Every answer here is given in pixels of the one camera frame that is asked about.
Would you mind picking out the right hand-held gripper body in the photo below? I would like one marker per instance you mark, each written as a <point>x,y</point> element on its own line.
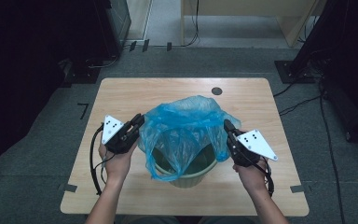
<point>254,144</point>

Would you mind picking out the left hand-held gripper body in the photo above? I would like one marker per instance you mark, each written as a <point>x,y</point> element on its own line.
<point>113,137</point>

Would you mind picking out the blue plastic bag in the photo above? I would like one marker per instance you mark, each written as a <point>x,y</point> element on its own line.
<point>183,130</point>

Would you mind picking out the green plastic bin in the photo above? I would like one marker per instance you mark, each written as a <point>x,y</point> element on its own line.
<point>192,177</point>

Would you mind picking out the person's left hand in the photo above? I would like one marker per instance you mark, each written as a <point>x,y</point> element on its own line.
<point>116,165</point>

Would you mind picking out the person's right hand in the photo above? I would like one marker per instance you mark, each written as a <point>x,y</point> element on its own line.
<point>251,177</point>

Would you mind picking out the dark round table grommet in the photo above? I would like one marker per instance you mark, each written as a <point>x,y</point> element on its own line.
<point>217,91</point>

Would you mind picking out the person's dark trousers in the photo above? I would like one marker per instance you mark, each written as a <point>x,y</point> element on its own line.
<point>155,221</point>

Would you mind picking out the dark cabinet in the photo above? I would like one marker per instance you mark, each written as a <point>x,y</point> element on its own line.
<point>118,25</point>

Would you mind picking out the light wooden desk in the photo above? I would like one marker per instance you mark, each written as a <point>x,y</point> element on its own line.
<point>245,6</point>

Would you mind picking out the black stand base plate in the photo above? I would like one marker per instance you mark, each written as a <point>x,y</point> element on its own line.
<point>287,73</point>
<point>85,74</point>

